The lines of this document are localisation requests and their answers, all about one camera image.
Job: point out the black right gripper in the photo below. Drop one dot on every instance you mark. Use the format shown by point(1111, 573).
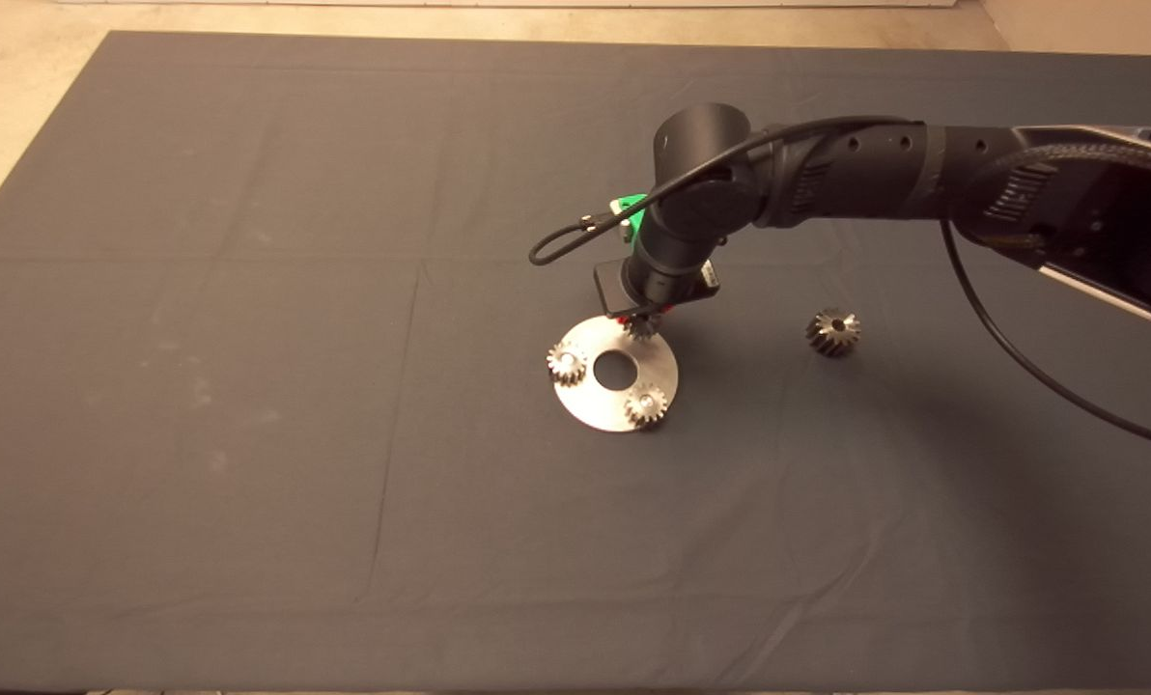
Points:
point(658, 285)

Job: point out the small steel spur gear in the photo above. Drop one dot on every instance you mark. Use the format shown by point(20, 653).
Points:
point(641, 329)
point(567, 364)
point(646, 405)

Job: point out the large steel spur gear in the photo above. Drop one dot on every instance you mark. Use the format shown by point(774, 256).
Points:
point(833, 333)

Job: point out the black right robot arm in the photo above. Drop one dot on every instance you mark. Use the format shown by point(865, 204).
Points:
point(875, 169)

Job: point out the round metal plate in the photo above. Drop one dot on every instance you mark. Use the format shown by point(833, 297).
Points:
point(590, 405)

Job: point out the dark grey table cloth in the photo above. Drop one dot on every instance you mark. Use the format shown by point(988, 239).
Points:
point(247, 386)

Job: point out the small silver camera box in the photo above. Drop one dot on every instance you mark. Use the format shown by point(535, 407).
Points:
point(624, 224)

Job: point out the bright green camera mount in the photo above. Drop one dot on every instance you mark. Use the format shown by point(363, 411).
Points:
point(636, 201)

